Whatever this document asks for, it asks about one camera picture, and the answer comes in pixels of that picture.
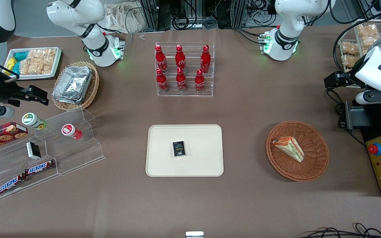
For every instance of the clear acrylic bottle rack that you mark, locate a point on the clear acrylic bottle rack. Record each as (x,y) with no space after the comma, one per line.
(190,94)

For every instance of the teal snack packet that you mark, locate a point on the teal snack packet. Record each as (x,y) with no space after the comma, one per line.
(21,55)
(16,67)

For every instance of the clear fried snack bag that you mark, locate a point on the clear fried snack bag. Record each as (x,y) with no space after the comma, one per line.
(367,30)
(369,41)
(349,61)
(350,48)

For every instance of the snickers chocolate bar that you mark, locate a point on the snickers chocolate bar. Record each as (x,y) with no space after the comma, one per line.
(10,184)
(40,167)

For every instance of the oval light wicker basket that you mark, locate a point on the oval light wicker basket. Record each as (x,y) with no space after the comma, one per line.
(93,89)

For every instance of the small black white box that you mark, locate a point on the small black white box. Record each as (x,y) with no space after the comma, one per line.
(33,150)

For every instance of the white rectangular snack tray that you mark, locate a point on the white rectangular snack tray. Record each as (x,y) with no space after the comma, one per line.
(56,66)

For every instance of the red lid drink cup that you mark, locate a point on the red lid drink cup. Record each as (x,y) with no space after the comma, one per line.
(69,130)

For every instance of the clear rice cracker bag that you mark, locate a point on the clear rice cracker bag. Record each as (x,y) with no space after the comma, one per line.
(25,66)
(36,57)
(49,62)

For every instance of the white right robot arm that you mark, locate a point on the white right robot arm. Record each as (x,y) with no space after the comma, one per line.
(78,13)

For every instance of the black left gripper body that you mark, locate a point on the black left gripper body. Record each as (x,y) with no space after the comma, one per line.
(348,81)

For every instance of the stacked foil containers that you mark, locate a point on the stacked foil containers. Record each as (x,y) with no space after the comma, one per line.
(73,84)

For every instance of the clear acrylic step shelf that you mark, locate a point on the clear acrylic step shelf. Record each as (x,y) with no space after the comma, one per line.
(78,155)

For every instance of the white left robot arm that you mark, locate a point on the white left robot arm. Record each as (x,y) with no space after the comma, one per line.
(286,19)

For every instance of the brown round wicker basket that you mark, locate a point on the brown round wicker basket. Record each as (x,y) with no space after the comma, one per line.
(313,138)

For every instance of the red emergency stop button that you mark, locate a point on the red emergency stop button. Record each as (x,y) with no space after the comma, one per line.
(374,149)

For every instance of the triangular sandwich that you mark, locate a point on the triangular sandwich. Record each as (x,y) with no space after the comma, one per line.
(289,148)

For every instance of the small white edge device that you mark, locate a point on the small white edge device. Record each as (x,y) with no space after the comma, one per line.
(194,234)

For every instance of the cream plastic tray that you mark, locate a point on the cream plastic tray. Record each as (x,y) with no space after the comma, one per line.
(197,162)

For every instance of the green lid drink cup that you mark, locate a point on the green lid drink cup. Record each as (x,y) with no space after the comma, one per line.
(31,119)

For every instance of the yellow snack packet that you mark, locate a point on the yellow snack packet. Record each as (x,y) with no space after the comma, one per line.
(9,64)

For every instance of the red cola bottle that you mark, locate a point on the red cola bottle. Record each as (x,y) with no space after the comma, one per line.
(161,82)
(160,59)
(205,61)
(199,83)
(181,82)
(180,59)

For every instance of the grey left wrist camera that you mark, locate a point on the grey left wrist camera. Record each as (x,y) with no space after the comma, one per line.
(375,96)

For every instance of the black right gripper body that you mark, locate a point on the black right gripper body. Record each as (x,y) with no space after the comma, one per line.
(5,93)

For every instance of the beige cloth bag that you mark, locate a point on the beige cloth bag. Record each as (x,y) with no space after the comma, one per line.
(124,16)

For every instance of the black sealing machine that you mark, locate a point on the black sealing machine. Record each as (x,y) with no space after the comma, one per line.
(375,125)

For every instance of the aluminium frame rack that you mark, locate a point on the aluminium frame rack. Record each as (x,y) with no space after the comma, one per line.
(152,13)
(238,13)

